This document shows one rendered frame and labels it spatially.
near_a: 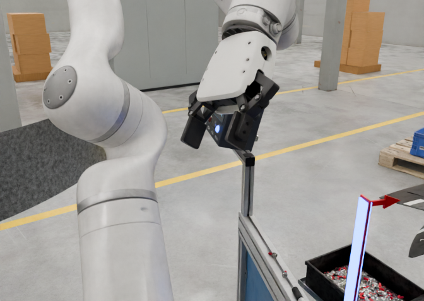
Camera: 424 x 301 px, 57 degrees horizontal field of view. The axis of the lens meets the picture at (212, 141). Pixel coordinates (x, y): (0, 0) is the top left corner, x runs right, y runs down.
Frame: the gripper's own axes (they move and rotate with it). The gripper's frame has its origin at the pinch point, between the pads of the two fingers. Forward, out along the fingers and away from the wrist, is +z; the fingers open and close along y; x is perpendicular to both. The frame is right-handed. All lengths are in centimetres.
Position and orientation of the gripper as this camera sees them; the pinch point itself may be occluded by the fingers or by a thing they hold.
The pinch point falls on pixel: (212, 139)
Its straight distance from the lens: 51.5
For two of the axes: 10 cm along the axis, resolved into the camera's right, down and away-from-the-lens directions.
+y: -6.4, 0.0, 7.7
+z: -3.3, 9.0, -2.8
